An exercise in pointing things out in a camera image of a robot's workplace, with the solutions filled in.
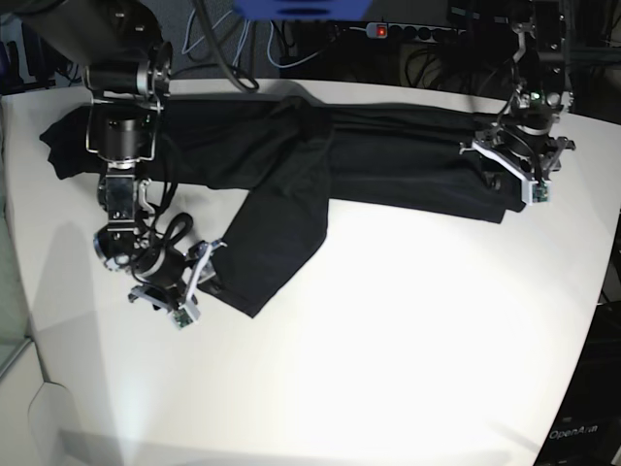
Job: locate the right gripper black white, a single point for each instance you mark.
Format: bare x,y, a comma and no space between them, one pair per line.
169,279

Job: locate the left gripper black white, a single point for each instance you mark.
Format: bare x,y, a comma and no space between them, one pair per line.
517,151

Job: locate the dark navy long-sleeve shirt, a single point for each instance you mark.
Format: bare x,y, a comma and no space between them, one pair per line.
292,158

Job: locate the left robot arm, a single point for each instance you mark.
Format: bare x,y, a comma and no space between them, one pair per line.
532,35

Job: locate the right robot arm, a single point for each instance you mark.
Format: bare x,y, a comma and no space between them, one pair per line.
126,66

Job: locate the black OpenArm case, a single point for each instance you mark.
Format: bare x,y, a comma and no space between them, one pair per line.
586,430

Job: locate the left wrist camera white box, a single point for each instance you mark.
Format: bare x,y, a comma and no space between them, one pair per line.
534,192

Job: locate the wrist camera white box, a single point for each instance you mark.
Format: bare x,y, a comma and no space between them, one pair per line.
185,316
534,192

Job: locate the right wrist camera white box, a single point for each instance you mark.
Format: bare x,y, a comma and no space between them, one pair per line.
185,316

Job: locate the white power strip red switch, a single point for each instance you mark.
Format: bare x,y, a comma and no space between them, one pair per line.
413,33

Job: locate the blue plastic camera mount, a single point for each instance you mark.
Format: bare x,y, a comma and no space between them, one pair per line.
351,10

